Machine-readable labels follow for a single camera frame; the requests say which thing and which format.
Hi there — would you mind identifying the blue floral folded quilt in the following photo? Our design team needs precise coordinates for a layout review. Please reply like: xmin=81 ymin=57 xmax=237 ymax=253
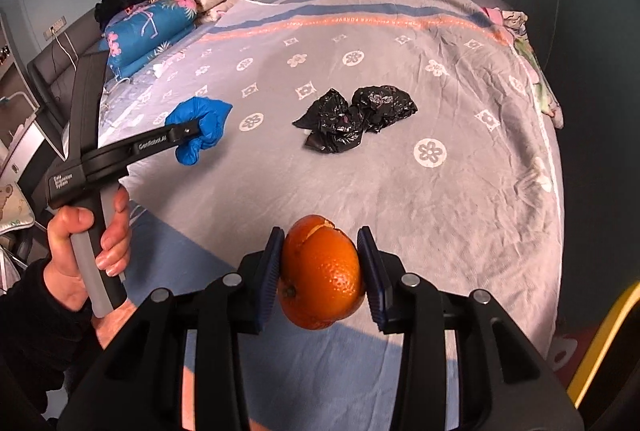
xmin=100 ymin=0 xmax=198 ymax=80

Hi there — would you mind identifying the white charging cable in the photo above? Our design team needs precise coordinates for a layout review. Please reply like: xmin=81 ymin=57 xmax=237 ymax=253
xmin=49 ymin=28 xmax=82 ymax=72

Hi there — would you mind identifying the person's left hand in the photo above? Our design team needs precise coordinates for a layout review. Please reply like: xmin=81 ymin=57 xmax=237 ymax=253
xmin=43 ymin=186 xmax=131 ymax=312

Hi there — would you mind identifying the pink floral cloth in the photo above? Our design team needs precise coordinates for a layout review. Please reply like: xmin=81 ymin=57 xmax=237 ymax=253
xmin=483 ymin=7 xmax=564 ymax=130

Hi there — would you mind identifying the grey upholstered headboard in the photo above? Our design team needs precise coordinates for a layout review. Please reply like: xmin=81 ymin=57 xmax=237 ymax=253
xmin=27 ymin=9 xmax=103 ymax=130

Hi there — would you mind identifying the black plastic bag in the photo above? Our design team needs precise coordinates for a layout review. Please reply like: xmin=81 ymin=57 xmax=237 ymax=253
xmin=293 ymin=88 xmax=366 ymax=154
xmin=352 ymin=84 xmax=418 ymax=133

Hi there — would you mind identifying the grey patterned bed sheet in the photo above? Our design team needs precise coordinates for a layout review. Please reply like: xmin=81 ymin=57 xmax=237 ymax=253
xmin=94 ymin=0 xmax=566 ymax=431

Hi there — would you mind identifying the blue rubber glove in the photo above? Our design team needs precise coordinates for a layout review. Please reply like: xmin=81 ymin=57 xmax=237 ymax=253
xmin=165 ymin=96 xmax=232 ymax=165

